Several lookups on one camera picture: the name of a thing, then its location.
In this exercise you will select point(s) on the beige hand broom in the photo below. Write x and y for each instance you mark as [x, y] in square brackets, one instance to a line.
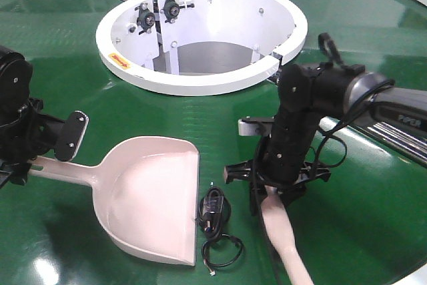
[281, 236]

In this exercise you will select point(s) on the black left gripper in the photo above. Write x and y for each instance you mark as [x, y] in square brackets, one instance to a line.
[25, 134]

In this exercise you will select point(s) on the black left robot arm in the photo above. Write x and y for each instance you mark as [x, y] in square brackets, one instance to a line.
[16, 75]

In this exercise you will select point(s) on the black bearing mount left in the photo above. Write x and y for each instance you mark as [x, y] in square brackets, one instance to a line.
[146, 18]

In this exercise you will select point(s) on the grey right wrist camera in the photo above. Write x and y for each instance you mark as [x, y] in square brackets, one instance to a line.
[251, 126]

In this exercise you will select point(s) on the black bearing mount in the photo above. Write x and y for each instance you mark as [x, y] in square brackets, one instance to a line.
[146, 18]
[171, 9]

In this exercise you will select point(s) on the orange arrow warning sticker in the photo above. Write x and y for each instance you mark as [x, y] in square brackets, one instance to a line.
[120, 61]

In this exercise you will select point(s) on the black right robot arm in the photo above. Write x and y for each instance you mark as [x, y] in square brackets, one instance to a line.
[308, 93]

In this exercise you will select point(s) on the beige plastic dustpan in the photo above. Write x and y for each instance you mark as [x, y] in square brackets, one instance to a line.
[144, 195]

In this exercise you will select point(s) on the black bearing mount right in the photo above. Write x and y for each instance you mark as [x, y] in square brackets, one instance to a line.
[171, 9]

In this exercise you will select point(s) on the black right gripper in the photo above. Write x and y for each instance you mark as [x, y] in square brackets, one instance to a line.
[290, 185]

